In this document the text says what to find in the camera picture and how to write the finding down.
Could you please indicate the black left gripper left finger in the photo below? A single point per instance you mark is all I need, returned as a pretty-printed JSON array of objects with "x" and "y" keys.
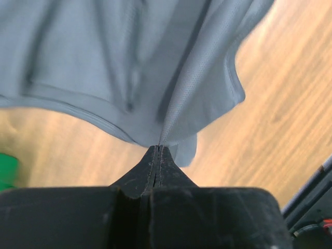
[{"x": 114, "y": 216}]

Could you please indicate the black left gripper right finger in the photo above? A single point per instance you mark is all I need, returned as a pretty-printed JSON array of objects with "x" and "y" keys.
[{"x": 183, "y": 215}]

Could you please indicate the green plastic bin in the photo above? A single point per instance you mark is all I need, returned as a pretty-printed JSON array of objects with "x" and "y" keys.
[{"x": 8, "y": 171}]

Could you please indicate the grey t shirt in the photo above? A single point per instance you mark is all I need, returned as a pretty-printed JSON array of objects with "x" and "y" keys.
[{"x": 146, "y": 72}]

